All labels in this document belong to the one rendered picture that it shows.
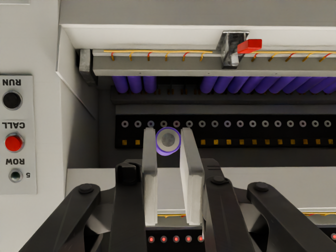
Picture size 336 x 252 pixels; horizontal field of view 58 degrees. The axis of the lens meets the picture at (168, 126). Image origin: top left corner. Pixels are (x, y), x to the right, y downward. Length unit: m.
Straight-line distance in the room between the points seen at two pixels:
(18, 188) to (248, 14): 0.30
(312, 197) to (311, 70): 0.15
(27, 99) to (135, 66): 0.12
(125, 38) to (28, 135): 0.14
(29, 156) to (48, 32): 0.13
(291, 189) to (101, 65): 0.26
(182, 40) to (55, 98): 0.15
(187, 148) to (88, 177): 0.19
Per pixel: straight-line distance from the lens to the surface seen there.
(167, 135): 0.20
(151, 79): 0.40
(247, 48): 0.27
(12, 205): 0.36
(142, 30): 0.33
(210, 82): 0.41
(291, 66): 0.40
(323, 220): 0.46
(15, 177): 0.35
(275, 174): 0.36
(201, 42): 0.35
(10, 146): 0.34
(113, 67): 0.36
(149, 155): 0.16
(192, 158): 0.16
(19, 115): 0.34
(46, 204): 0.35
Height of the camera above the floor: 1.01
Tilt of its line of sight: 5 degrees up
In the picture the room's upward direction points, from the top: 180 degrees counter-clockwise
